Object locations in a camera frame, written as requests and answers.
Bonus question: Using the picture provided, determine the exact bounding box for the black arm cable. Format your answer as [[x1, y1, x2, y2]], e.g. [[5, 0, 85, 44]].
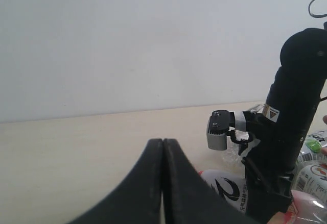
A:
[[308, 0, 327, 19]]

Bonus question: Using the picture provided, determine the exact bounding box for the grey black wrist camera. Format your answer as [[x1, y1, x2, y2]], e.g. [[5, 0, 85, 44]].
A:
[[206, 110, 235, 151]]

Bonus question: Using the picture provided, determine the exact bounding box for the bottle with green lime label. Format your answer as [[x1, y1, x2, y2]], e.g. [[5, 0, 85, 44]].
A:
[[298, 130, 326, 162]]

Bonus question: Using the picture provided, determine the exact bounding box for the person's bare hand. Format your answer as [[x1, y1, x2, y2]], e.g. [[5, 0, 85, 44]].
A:
[[321, 115, 327, 156]]

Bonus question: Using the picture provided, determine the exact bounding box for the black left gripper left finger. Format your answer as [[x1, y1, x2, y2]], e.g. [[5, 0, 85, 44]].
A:
[[70, 139, 164, 224]]

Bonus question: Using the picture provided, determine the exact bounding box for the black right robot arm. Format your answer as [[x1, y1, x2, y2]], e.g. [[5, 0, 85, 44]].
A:
[[242, 28, 326, 223]]

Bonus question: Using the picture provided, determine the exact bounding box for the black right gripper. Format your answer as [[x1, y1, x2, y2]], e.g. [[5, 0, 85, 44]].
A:
[[242, 111, 304, 223]]

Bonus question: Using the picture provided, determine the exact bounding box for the bottle with floral label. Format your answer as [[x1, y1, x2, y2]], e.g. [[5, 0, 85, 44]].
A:
[[292, 161, 326, 203]]

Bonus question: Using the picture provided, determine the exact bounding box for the bottle with black swirl label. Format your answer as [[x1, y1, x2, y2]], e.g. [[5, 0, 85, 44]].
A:
[[199, 169, 248, 214]]

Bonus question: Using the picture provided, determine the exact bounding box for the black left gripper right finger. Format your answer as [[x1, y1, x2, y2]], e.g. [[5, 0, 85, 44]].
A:
[[163, 139, 256, 223]]

